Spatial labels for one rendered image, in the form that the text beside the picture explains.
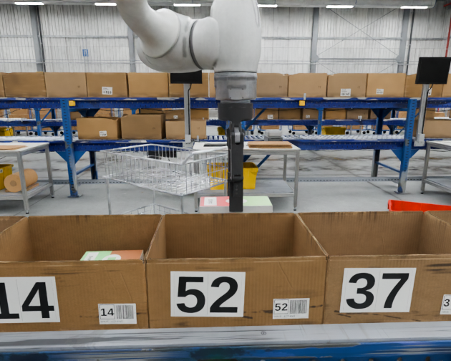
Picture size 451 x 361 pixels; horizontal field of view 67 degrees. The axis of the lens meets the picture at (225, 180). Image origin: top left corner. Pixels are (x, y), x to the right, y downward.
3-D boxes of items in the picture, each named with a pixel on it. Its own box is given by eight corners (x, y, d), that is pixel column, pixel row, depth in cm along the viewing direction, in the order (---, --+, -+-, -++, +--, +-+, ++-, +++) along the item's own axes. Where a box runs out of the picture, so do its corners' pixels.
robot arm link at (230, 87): (213, 71, 67) (214, 103, 68) (260, 71, 67) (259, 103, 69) (213, 74, 76) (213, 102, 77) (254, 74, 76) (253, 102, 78)
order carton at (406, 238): (322, 326, 77) (327, 256, 73) (292, 264, 106) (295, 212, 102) (491, 321, 79) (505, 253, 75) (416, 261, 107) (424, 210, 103)
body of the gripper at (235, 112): (217, 101, 77) (217, 142, 79) (217, 102, 69) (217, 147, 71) (250, 101, 77) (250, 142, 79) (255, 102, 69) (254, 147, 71)
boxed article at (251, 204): (272, 213, 75) (272, 205, 75) (199, 213, 75) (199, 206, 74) (267, 202, 83) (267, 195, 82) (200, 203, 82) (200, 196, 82)
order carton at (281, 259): (147, 330, 76) (143, 260, 72) (165, 266, 104) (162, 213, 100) (323, 326, 77) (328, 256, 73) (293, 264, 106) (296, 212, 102)
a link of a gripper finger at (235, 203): (243, 179, 73) (243, 180, 73) (243, 210, 75) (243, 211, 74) (228, 179, 73) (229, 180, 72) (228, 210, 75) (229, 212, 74)
